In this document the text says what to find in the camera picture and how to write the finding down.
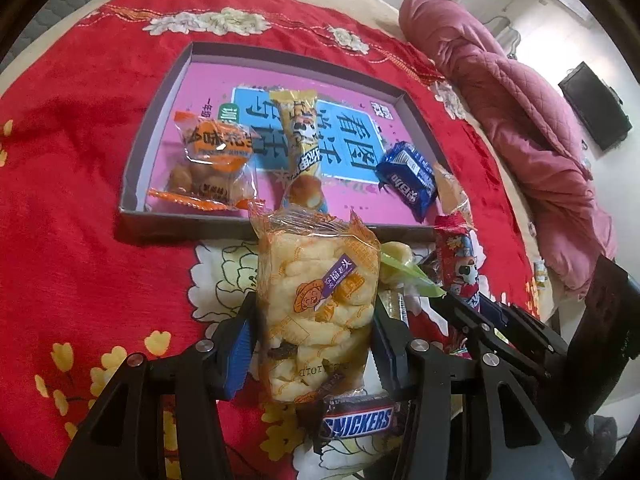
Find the yellow cartoon cow snack pack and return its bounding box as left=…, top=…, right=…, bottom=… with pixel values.
left=269, top=89, right=328, bottom=212

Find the blue Oreo cookie pack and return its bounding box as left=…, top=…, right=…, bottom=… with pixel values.
left=375, top=141, right=437, bottom=222

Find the black wall television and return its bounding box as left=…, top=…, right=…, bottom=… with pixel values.
left=559, top=62, right=632, bottom=152

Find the tan biscuit wrapper pack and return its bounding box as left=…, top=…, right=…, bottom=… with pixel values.
left=433, top=162, right=474, bottom=228

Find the yellow puffed rice snack bag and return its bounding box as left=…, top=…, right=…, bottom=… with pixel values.
left=250, top=206, right=381, bottom=404

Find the orange twisted dough snack bag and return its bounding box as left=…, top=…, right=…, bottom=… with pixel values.
left=148, top=110, right=262, bottom=212

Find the green clear pastry pack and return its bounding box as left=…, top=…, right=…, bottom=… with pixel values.
left=378, top=242, right=446, bottom=298

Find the pink and blue book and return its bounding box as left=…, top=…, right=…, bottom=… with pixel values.
left=139, top=56, right=441, bottom=226

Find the red floral blanket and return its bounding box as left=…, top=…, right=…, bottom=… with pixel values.
left=1, top=0, right=539, bottom=479

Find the pink quilted comforter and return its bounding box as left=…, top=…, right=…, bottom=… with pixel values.
left=399, top=0, right=617, bottom=296

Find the red cartoon dog candy pack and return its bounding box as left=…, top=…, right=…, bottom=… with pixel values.
left=434, top=212, right=480, bottom=311

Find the Snickers chocolate bar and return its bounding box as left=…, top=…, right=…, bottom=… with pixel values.
left=296, top=393, right=407, bottom=454

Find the grey cardboard tray box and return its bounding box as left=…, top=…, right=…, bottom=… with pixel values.
left=119, top=42, right=447, bottom=242

